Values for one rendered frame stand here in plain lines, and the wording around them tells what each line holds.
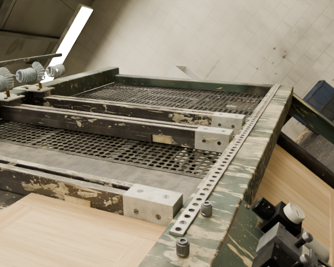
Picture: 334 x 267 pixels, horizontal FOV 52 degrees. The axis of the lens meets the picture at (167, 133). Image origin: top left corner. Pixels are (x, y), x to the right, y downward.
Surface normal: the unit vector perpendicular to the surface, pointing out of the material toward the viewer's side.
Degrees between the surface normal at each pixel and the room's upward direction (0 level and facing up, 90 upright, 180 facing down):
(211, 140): 90
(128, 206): 90
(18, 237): 56
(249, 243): 90
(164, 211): 90
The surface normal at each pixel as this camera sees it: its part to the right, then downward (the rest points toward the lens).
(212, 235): 0.00, -0.95
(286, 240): 0.51, -0.71
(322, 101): -0.25, 0.12
